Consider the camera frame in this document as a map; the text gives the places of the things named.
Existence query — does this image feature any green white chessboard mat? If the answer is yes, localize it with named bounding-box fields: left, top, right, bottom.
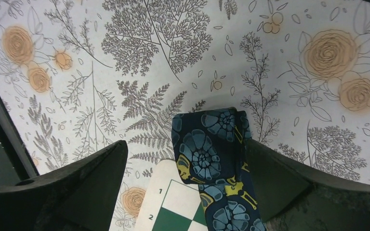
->
left=134, top=160, right=208, bottom=231

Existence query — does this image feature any dark blue floral tie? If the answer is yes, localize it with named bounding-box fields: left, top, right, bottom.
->
left=171, top=108, right=266, bottom=231

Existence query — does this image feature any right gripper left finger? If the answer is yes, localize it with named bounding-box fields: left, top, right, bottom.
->
left=0, top=140, right=128, bottom=231

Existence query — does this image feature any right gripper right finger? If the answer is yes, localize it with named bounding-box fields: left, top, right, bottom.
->
left=246, top=139, right=370, bottom=231

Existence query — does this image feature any floral table mat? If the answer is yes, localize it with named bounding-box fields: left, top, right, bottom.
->
left=0, top=0, right=370, bottom=231

